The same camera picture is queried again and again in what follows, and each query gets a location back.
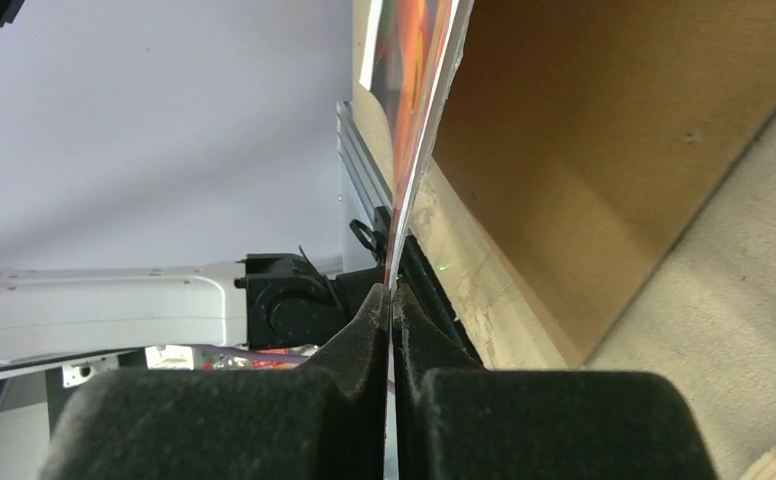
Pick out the aluminium front rail frame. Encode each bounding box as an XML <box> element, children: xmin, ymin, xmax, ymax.
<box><xmin>336</xmin><ymin>101</ymin><xmax>392</xmax><ymax>272</ymax></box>

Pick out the hot air balloon photo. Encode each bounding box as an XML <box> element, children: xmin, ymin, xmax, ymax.
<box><xmin>358</xmin><ymin>0</ymin><xmax>475</xmax><ymax>293</ymax></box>

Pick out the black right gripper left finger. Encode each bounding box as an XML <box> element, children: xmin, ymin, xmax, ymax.
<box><xmin>39</xmin><ymin>284</ymin><xmax>390</xmax><ymax>479</ymax></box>

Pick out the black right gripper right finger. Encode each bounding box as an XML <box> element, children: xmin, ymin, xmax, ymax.
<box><xmin>392</xmin><ymin>286</ymin><xmax>716</xmax><ymax>479</ymax></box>

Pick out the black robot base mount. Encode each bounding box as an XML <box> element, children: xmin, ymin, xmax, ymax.
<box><xmin>349</xmin><ymin>207</ymin><xmax>482</xmax><ymax>363</ymax></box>

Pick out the brown cardboard backing board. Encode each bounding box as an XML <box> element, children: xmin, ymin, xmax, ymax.
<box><xmin>434</xmin><ymin>1</ymin><xmax>776</xmax><ymax>366</ymax></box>

